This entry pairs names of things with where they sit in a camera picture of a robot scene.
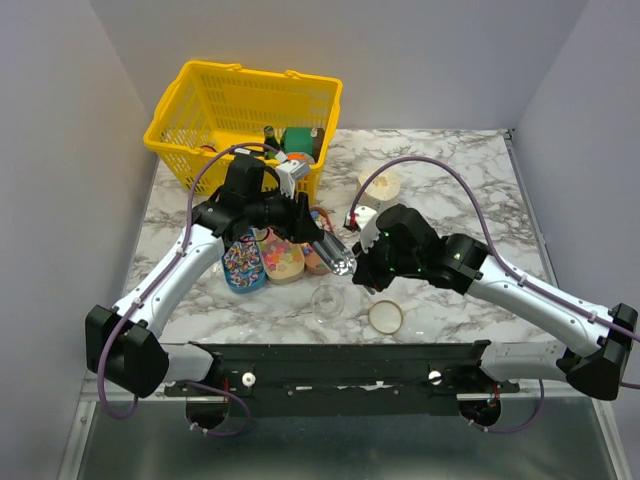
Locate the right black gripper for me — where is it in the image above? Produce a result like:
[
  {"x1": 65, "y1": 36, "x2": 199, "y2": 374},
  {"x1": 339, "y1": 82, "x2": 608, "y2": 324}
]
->
[{"x1": 351, "y1": 229, "x2": 422, "y2": 293}]

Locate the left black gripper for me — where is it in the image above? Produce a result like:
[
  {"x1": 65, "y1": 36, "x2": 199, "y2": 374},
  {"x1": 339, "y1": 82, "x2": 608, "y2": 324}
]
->
[{"x1": 245, "y1": 183, "x2": 325, "y2": 243}]

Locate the pink tray of star candies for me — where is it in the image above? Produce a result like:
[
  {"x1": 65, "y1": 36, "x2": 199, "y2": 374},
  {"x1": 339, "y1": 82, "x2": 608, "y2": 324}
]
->
[{"x1": 299, "y1": 207, "x2": 337, "y2": 276}]

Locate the silver metal scoop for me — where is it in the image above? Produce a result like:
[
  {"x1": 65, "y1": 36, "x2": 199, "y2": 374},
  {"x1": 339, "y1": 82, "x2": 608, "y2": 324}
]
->
[{"x1": 311, "y1": 231, "x2": 357, "y2": 276}]

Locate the beige tray of gummy candies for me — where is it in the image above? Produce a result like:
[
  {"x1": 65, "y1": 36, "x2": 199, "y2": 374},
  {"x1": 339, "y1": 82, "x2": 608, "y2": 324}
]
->
[{"x1": 253, "y1": 228, "x2": 305, "y2": 285}]

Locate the blue tray of striped candies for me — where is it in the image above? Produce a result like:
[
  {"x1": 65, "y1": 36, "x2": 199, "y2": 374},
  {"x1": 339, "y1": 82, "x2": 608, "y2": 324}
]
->
[{"x1": 222, "y1": 229, "x2": 266, "y2": 294}]

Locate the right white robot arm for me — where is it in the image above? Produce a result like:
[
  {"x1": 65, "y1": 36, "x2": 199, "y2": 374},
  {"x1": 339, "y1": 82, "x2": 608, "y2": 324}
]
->
[{"x1": 345, "y1": 204, "x2": 638, "y2": 401}]

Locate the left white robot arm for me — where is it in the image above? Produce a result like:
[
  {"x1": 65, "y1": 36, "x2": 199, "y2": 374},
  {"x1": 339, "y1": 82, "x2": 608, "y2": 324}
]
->
[{"x1": 85, "y1": 150, "x2": 323, "y2": 398}]

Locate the gold rimmed jar lid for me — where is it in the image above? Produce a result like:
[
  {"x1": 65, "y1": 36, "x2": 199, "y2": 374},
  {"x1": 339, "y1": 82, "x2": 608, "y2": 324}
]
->
[{"x1": 368, "y1": 300, "x2": 404, "y2": 335}]

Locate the clear glass jar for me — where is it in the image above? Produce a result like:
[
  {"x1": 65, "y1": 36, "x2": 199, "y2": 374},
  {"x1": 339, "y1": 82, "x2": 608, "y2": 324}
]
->
[{"x1": 311, "y1": 285, "x2": 345, "y2": 325}]

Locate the orange ball in basket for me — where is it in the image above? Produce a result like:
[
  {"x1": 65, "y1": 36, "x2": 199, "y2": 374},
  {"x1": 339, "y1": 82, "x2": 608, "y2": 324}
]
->
[{"x1": 288, "y1": 152, "x2": 316, "y2": 165}]

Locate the wrapped toilet paper roll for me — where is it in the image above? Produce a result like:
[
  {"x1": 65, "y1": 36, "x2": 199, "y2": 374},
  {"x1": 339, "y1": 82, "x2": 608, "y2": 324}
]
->
[{"x1": 356, "y1": 169, "x2": 401, "y2": 212}]

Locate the green box in basket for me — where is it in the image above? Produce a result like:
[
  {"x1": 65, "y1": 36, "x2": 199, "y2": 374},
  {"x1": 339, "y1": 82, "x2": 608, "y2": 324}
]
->
[{"x1": 280, "y1": 127, "x2": 324, "y2": 158}]

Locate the green glass bottle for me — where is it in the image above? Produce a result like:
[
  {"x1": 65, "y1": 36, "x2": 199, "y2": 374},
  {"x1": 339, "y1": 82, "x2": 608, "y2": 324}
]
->
[{"x1": 263, "y1": 125, "x2": 282, "y2": 160}]

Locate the yellow plastic shopping basket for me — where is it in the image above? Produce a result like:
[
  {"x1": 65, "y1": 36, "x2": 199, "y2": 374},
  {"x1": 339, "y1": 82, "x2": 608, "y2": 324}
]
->
[{"x1": 143, "y1": 60, "x2": 343, "y2": 203}]

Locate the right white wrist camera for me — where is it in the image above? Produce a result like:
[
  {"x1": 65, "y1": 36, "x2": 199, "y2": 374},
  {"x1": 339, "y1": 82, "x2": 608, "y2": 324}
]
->
[{"x1": 344, "y1": 205, "x2": 380, "y2": 253}]

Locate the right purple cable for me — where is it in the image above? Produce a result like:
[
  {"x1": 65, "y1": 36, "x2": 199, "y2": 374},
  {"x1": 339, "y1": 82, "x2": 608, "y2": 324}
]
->
[{"x1": 349, "y1": 155, "x2": 640, "y2": 435}]

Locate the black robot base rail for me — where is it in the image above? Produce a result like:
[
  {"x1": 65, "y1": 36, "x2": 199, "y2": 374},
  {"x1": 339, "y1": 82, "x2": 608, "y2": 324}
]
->
[{"x1": 164, "y1": 339, "x2": 521, "y2": 419}]

